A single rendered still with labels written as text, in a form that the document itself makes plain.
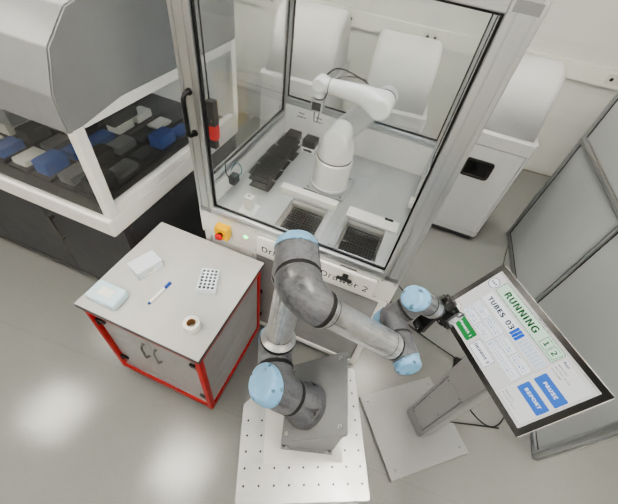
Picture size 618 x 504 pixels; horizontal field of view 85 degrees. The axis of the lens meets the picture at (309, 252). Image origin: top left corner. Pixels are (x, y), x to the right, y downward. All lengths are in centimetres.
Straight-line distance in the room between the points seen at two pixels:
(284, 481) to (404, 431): 108
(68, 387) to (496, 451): 251
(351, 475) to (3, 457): 177
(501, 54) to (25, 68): 146
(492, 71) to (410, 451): 189
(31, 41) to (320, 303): 126
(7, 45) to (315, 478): 177
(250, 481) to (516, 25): 148
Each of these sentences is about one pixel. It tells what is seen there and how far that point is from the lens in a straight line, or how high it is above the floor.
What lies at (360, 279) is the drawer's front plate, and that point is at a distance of 157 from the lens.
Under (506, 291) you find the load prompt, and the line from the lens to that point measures 148.
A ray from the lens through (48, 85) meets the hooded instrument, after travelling 153.
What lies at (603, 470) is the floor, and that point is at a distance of 293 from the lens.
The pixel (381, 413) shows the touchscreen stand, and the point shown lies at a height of 3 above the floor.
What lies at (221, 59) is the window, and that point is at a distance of 131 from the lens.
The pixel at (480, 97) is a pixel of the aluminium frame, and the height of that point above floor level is 177.
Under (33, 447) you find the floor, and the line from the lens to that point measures 245.
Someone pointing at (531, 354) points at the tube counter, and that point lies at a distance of 143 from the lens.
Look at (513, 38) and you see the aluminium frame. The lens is 105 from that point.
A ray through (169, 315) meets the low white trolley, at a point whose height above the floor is 76.
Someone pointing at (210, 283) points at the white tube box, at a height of 80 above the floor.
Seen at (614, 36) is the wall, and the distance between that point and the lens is 460.
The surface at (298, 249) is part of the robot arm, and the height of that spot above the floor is 151.
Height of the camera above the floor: 211
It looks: 48 degrees down
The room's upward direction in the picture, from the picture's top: 10 degrees clockwise
